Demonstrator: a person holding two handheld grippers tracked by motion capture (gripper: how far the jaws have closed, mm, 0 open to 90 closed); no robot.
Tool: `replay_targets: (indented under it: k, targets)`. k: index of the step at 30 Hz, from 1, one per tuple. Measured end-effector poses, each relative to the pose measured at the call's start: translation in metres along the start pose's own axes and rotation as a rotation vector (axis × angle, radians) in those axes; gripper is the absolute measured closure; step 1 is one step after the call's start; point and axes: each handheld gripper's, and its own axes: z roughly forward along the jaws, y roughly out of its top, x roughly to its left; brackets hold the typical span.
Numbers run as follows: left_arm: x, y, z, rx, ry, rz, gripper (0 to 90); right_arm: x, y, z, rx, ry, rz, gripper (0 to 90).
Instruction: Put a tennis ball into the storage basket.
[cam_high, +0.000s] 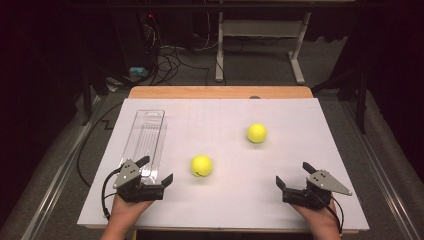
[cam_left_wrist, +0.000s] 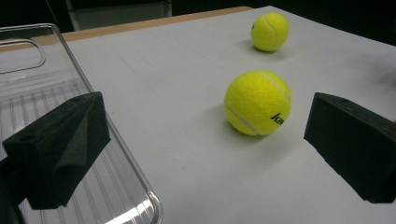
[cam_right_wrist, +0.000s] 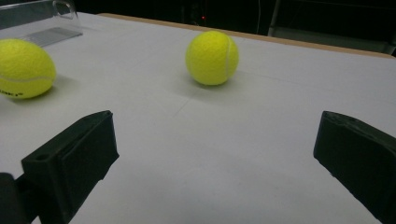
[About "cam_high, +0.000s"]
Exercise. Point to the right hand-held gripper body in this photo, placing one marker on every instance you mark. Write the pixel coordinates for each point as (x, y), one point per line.
(310, 196)

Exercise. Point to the aluminium floor rail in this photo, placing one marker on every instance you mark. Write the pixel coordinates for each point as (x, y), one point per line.
(60, 176)
(376, 173)

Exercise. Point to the black stand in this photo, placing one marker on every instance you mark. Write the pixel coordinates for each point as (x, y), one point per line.
(360, 100)
(87, 96)

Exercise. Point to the wooden table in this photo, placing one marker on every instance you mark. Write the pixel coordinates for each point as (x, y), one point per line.
(200, 92)

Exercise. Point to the person's left hand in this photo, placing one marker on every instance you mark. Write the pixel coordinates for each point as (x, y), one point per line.
(123, 213)

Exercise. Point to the yellow tennis ball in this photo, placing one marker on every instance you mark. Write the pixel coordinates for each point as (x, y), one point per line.
(201, 165)
(257, 132)

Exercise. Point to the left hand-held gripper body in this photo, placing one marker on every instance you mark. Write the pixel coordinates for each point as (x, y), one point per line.
(140, 192)

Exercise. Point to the person's right hand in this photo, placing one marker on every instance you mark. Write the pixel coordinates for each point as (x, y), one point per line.
(321, 220)

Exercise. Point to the white metal stand frame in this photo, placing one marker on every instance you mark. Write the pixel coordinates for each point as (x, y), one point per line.
(260, 28)

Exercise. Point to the clear plastic container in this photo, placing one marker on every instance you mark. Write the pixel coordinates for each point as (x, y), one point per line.
(146, 136)

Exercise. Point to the small teal box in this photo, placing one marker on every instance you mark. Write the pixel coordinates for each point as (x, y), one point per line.
(138, 71)

